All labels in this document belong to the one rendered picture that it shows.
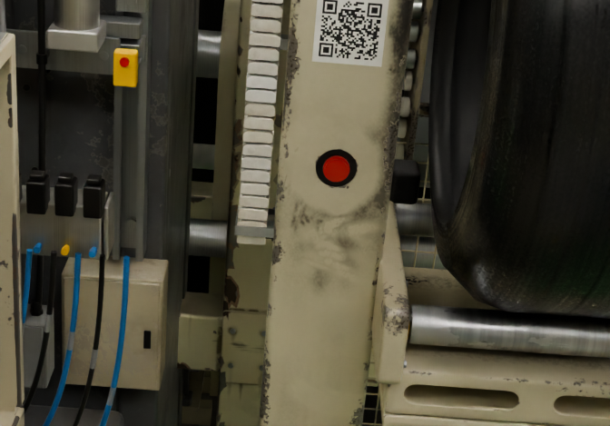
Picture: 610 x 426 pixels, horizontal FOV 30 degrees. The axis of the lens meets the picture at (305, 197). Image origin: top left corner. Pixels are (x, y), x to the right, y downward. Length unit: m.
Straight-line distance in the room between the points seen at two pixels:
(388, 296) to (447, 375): 0.12
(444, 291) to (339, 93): 0.44
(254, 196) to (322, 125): 0.12
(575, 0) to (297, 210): 0.43
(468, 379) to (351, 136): 0.30
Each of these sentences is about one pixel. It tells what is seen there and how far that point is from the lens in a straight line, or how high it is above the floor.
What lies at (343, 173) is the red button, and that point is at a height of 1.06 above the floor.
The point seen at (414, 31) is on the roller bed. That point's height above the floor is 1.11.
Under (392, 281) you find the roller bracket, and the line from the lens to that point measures 1.28.
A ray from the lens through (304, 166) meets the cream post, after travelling 1.27.
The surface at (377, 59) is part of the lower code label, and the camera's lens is 1.23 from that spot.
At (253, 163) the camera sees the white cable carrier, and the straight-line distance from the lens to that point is 1.29.
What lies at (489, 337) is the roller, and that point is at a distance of 1.30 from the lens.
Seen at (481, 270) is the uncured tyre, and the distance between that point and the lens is 1.21.
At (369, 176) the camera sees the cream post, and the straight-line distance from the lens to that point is 1.28.
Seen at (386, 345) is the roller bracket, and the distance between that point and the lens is 1.25.
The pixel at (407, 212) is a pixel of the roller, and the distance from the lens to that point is 1.53.
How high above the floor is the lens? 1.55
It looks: 24 degrees down
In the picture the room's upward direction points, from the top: 5 degrees clockwise
